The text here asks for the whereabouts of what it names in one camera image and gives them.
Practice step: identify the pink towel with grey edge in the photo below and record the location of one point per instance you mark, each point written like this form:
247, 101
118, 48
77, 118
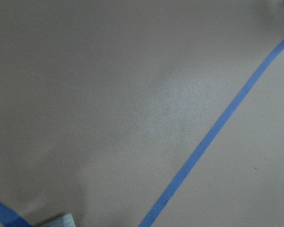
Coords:
62, 221

